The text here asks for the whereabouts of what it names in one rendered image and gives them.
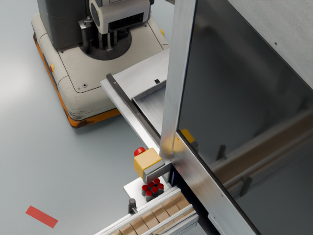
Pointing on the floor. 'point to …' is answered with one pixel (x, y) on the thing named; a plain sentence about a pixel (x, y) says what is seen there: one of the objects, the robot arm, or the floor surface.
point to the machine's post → (176, 77)
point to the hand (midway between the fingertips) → (221, 42)
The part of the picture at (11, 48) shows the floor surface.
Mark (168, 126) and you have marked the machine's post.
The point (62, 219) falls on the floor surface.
